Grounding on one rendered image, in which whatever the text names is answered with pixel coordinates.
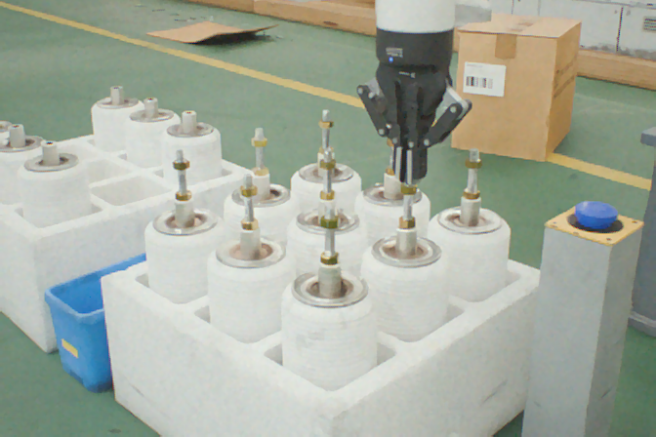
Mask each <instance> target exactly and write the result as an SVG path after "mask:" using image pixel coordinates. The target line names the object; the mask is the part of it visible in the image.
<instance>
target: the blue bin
mask: <svg viewBox="0 0 656 437"><path fill-rule="evenodd" d="M143 261H146V253H144V254H141V255H138V256H135V257H131V258H127V259H124V260H121V261H118V262H116V263H113V264H112V265H110V266H107V267H104V268H100V269H98V270H95V271H92V272H89V273H86V274H83V275H80V276H77V277H74V278H71V279H69V280H65V282H62V283H59V284H57V285H55V286H52V287H50V288H47V289H46V290H45V291H44V299H45V301H46V303H48V304H49V305H50V308H51V314H52V319H53V324H54V330H55V335H56V339H57V344H58V350H59V355H60V359H61V365H62V367H63V369H64V370H65V371H67V372H68V373H69V374H70V376H71V377H73V378H74V379H75V380H76V381H79V382H80V383H81V384H82V385H84V386H85V387H86V388H87V389H88V391H90V392H92V393H99V392H102V391H104V390H107V389H108V388H109V387H111V386H113V385H114V380H113V373H112V372H111V363H110V354H109V345H108V336H107V328H106V319H105V311H104V301H103V284H102V278H103V277H104V276H106V275H109V274H111V273H114V272H117V271H125V270H127V269H128V268H129V267H131V266H134V265H138V264H140V262H143Z"/></svg>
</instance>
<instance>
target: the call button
mask: <svg viewBox="0 0 656 437"><path fill-rule="evenodd" d="M575 216H576V217H577V218H578V221H579V223H581V224H582V225H584V226H586V227H592V228H607V227H610V226H611V225H612V223H613V222H615V221H616V220H617V217H618V211H617V210H616V209H615V208H614V207H612V206H610V204H608V203H603V202H598V201H585V202H581V203H579V204H577V206H576V209H575Z"/></svg>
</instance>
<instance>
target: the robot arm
mask: <svg viewBox="0 0 656 437"><path fill-rule="evenodd" d="M491 19H492V5H491V3H490V2H489V1H488V0H483V1H482V0H377V20H376V57H377V59H378V60H379V64H378V67H377V69H376V71H375V78H374V79H373V80H372V81H370V82H369V83H365V84H362V85H359V86H358V87H357V93H358V95H359V97H360V99H361V101H362V103H363V105H364V108H365V110H366V112H368V114H369V116H370V118H371V120H372V123H373V125H374V127H375V129H376V131H377V132H378V134H379V137H382V138H384V137H387V138H388V139H390V140H391V143H392V144H393V154H392V171H393V173H394V174H396V175H395V179H396V181H399V182H404V180H405V178H404V175H405V173H406V183H407V184H411V185H415V184H417V183H419V182H421V181H422V179H424V177H425V176H426V174H427V172H428V147H432V146H433V145H435V144H437V143H442V142H444V141H445V140H446V139H447V138H448V137H449V136H450V133H451V132H453V131H454V130H455V129H456V127H457V126H458V125H459V124H460V123H461V121H462V120H463V118H464V117H465V116H466V114H468V113H469V112H470V111H471V110H472V101H471V100H470V99H461V98H460V97H459V96H458V94H457V93H456V92H455V90H454V89H452V86H454V81H452V78H451V76H450V71H449V66H450V62H451V59H452V53H453V35H454V21H463V22H488V21H491ZM443 101H444V103H443V105H442V108H441V112H442V113H443V114H442V115H441V116H440V118H439V119H438V121H436V122H435V123H434V119H435V111H436V109H437V108H438V107H440V104H441V103H442V102H443ZM383 116H384V117H383ZM384 118H385V119H384ZM385 120H386V122H385ZM386 123H387V124H386ZM433 123H434V125H433V126H432V124H433Z"/></svg>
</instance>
